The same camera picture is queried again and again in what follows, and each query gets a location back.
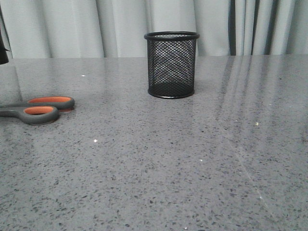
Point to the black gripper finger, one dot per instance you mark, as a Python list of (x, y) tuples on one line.
[(3, 52)]

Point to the grey and orange scissors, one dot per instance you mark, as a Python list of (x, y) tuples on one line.
[(38, 110)]

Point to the black mesh pen bucket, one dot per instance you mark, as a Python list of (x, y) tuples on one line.
[(171, 63)]

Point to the grey curtain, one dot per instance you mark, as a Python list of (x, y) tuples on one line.
[(116, 28)]

